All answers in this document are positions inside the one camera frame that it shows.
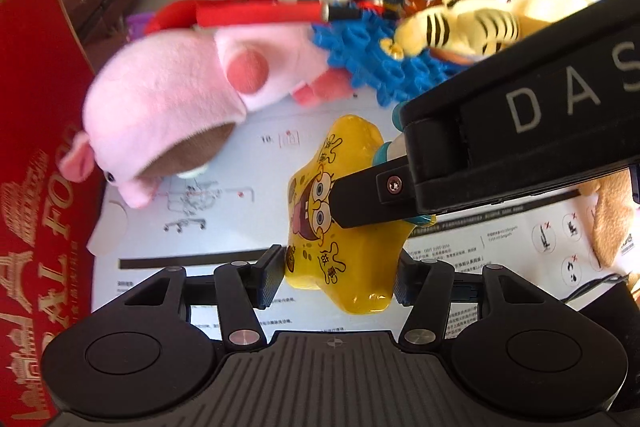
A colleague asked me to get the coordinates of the yellow SpongeBob star toy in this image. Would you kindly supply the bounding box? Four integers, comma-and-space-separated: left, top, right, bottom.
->
285, 115, 436, 314

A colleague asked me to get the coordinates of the yellow tiger plush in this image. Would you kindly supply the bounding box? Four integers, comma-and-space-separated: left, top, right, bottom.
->
378, 0, 594, 64

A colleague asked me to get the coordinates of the blue plastic gear toy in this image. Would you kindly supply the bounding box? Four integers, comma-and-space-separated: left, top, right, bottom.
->
312, 11, 465, 106

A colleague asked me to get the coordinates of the red plush headband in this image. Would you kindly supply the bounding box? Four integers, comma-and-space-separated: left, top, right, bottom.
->
144, 0, 405, 35

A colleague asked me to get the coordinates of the white instruction sheet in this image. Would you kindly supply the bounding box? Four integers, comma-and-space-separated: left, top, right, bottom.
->
89, 89, 611, 309

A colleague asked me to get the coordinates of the brown plush slipper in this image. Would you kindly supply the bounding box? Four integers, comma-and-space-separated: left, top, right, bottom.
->
578, 169, 636, 268

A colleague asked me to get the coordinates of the pink pig plush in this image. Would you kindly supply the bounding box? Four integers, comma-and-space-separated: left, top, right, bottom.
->
58, 23, 352, 208

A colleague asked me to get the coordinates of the red gift box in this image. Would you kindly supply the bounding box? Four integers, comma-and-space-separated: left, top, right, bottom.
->
1, 0, 103, 426

